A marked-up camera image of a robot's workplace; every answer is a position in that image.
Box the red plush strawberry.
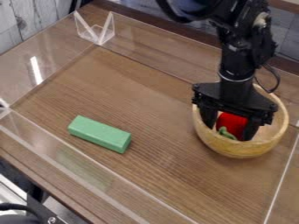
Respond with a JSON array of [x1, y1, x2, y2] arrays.
[[217, 113, 249, 141]]

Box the clear acrylic tray wall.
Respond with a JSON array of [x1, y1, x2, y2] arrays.
[[0, 13, 299, 224]]

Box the green rectangular block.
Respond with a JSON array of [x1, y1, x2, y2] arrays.
[[69, 115, 131, 154]]

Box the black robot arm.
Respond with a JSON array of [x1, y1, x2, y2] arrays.
[[155, 0, 278, 141]]

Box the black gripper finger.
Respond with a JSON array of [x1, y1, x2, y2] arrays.
[[201, 107, 218, 129], [244, 117, 261, 141]]

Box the wooden bowl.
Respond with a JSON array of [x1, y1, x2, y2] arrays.
[[191, 84, 290, 158]]

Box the black cable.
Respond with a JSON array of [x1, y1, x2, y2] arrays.
[[0, 202, 34, 217]]

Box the clear acrylic corner bracket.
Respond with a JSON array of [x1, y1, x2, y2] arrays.
[[74, 11, 117, 46]]

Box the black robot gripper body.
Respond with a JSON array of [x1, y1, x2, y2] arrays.
[[191, 82, 278, 126]]

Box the black table clamp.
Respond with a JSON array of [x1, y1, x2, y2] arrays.
[[27, 195, 69, 224]]

